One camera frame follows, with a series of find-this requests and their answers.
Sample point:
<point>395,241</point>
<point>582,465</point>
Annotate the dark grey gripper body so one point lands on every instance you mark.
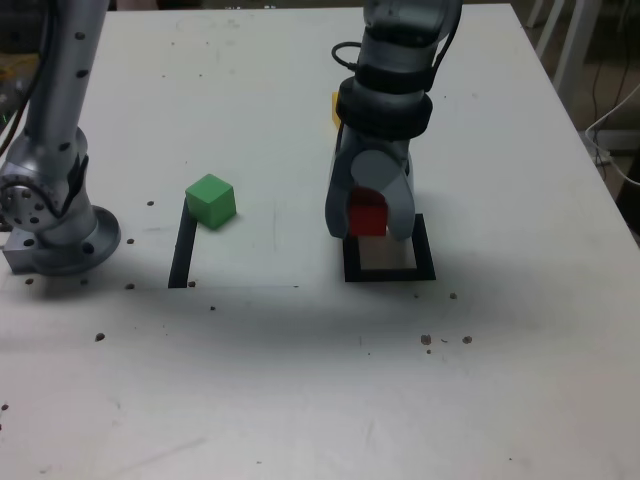
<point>380,142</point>

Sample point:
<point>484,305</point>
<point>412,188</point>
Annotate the yellow cube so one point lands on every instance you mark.
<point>335,107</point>

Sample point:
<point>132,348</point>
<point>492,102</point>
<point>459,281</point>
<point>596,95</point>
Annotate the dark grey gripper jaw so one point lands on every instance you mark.
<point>337,200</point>

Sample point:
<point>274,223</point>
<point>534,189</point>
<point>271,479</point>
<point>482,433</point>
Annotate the white metal frame legs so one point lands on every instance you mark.
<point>572,50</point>

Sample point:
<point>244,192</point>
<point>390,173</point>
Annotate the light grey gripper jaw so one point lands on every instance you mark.
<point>380,170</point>

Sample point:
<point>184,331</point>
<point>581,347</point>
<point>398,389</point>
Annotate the black tape square outline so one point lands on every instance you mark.
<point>425,260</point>

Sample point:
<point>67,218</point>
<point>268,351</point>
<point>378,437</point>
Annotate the black tape strip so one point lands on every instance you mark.
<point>180,260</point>

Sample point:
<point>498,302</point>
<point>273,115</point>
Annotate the red cube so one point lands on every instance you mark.
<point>367,220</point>

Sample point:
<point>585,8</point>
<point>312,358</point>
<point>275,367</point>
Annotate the green cube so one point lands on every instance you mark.
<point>212,200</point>

